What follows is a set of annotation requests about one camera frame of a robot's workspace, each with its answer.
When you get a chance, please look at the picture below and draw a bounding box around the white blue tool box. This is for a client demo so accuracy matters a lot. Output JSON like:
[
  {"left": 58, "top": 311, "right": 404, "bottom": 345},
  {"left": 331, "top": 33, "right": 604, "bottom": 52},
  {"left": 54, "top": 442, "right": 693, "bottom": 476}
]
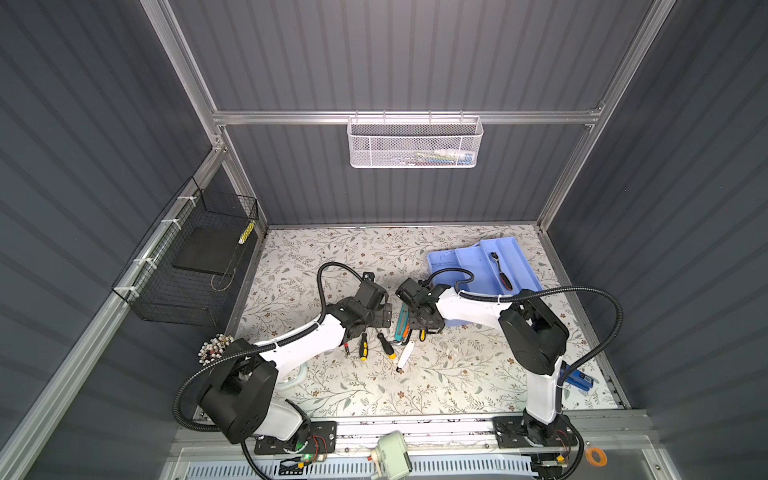
[{"left": 427, "top": 237, "right": 542, "bottom": 331}]

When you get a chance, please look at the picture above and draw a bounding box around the black ratchet wrench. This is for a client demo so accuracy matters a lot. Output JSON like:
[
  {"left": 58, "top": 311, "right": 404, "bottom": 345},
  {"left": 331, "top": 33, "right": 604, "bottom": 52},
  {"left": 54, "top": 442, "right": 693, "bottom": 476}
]
[{"left": 490, "top": 252, "right": 514, "bottom": 291}]

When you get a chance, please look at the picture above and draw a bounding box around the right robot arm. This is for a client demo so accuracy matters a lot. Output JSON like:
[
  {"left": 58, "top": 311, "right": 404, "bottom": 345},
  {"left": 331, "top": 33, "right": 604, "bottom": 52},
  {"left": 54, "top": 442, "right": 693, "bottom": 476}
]
[{"left": 396, "top": 267, "right": 624, "bottom": 445}]

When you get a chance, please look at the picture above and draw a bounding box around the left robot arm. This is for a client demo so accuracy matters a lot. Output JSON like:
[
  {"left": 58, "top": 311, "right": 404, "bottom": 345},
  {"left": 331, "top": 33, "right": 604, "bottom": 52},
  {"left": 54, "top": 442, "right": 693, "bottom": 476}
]
[{"left": 171, "top": 261, "right": 389, "bottom": 451}]

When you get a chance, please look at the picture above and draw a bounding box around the teal utility knife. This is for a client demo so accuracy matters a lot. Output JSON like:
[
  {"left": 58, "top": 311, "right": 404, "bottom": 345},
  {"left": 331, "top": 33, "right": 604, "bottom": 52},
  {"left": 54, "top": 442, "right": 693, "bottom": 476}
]
[{"left": 394, "top": 304, "right": 410, "bottom": 344}]

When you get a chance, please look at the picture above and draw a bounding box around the yellow black screwdriver short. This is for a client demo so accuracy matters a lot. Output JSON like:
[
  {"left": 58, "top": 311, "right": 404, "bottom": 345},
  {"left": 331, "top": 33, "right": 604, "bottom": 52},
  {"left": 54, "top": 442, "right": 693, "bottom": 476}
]
[{"left": 358, "top": 332, "right": 369, "bottom": 361}]

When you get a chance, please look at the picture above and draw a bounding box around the black yellow screwdriver long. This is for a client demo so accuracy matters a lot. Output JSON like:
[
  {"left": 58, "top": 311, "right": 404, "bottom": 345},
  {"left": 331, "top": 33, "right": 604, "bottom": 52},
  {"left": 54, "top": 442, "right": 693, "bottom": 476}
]
[{"left": 377, "top": 332, "right": 397, "bottom": 359}]

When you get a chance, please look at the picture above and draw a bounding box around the white marker pen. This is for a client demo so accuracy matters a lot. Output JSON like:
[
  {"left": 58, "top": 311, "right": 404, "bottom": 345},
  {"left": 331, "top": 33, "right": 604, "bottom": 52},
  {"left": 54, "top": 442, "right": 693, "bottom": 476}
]
[{"left": 396, "top": 341, "right": 416, "bottom": 373}]

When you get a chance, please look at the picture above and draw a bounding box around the green white device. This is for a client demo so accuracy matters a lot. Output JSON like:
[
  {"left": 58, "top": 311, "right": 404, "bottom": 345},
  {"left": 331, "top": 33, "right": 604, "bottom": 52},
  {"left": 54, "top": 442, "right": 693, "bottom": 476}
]
[{"left": 369, "top": 431, "right": 413, "bottom": 480}]

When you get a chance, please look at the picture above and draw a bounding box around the cup of pencils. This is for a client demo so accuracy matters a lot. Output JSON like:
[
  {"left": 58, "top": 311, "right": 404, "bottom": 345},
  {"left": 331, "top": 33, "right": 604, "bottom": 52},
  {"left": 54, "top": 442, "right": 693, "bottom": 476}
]
[{"left": 198, "top": 333, "right": 235, "bottom": 366}]

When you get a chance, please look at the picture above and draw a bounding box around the blue stapler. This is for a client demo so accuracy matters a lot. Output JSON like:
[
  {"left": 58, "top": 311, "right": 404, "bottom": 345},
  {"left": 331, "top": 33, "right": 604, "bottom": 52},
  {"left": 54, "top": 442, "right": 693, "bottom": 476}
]
[{"left": 565, "top": 370, "right": 595, "bottom": 394}]

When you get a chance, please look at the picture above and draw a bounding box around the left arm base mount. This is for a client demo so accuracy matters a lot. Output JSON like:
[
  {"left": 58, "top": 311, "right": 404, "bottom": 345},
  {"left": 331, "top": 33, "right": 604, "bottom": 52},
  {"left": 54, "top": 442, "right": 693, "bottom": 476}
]
[{"left": 252, "top": 420, "right": 338, "bottom": 455}]

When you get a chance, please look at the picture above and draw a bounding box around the white wire wall basket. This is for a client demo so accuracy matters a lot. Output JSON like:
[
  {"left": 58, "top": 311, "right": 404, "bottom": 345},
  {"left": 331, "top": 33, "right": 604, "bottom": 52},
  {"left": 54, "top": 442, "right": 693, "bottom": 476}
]
[{"left": 346, "top": 115, "right": 484, "bottom": 169}]

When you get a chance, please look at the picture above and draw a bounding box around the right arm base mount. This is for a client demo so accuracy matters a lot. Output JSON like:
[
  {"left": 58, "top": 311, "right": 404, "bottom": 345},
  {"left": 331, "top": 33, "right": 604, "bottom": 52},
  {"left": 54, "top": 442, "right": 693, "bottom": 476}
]
[{"left": 492, "top": 414, "right": 578, "bottom": 449}]

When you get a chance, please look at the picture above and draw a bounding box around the black wire side basket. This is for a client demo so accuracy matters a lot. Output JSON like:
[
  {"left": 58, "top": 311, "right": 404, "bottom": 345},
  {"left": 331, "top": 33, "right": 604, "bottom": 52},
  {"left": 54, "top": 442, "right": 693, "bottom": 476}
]
[{"left": 113, "top": 180, "right": 260, "bottom": 327}]

